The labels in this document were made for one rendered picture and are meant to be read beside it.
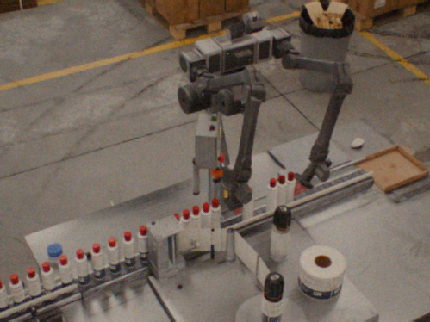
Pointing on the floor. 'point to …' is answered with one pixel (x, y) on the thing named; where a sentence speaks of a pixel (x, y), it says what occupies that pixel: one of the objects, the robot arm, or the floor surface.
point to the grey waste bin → (308, 46)
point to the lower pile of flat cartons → (0, 6)
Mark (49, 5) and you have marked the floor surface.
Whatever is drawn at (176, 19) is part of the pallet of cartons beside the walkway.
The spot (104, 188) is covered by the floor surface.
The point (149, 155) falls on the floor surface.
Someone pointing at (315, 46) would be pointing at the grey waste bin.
